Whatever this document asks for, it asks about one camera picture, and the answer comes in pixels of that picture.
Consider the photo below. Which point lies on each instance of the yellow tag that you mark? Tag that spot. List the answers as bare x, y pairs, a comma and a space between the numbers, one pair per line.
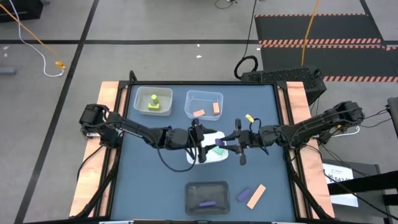
249, 118

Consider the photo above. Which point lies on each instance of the grey floor plate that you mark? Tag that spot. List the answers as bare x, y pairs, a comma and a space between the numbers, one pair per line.
7, 70

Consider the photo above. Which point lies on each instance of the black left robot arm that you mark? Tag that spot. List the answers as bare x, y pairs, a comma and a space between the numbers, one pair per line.
140, 130

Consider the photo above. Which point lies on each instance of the grey translucent plastic bin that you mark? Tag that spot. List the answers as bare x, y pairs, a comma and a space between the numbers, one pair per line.
164, 109

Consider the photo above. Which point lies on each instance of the wooden side board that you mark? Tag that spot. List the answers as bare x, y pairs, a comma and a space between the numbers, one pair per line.
295, 93
93, 174

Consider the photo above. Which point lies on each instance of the dark smoky plastic bin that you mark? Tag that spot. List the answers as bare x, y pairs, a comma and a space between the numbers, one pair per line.
206, 191

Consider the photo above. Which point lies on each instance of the purple rectangular block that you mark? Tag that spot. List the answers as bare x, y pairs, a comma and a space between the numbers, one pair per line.
243, 194

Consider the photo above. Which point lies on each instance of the teal green block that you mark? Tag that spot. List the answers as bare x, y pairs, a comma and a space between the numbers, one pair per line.
218, 151

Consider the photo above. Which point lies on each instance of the long orange block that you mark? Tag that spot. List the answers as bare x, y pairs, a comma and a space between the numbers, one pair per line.
256, 196

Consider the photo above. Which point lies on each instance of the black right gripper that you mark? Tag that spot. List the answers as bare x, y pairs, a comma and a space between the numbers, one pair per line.
252, 138

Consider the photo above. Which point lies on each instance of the black perforated computer tower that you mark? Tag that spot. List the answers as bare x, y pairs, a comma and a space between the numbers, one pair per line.
280, 76

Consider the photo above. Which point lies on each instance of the black diagonal frame strut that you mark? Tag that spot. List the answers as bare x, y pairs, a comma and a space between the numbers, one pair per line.
99, 189
306, 193

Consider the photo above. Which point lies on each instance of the small orange block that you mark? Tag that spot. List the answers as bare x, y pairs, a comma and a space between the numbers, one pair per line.
216, 109
199, 113

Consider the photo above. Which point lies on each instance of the black cart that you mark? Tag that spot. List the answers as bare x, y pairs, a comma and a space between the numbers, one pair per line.
373, 185

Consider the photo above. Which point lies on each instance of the white paper sheet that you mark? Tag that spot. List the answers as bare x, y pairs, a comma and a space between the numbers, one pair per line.
337, 174

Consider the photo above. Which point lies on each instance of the black hazard-striped floor mat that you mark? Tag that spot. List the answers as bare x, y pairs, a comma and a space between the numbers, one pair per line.
317, 28
342, 62

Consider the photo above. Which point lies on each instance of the flat purple block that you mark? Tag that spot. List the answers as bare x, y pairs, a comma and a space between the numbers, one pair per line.
207, 203

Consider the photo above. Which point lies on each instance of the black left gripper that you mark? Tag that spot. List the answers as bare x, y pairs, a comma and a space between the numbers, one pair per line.
196, 138

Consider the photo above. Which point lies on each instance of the small purple block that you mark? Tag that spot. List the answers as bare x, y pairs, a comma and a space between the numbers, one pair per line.
219, 142

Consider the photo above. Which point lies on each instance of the lime green square block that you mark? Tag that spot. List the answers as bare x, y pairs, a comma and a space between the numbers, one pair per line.
154, 107

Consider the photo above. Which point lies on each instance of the lime green cylinder block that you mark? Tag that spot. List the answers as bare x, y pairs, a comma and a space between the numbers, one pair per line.
154, 99

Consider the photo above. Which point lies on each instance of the black case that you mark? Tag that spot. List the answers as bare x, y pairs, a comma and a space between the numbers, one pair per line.
18, 11

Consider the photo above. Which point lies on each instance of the clear plastic bin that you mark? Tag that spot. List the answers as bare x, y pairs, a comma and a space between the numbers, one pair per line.
202, 99

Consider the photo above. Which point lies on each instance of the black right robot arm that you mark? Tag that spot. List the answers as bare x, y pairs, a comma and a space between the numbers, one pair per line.
311, 124

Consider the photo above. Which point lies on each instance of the black table frame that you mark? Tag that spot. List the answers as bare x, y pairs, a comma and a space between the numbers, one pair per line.
202, 83

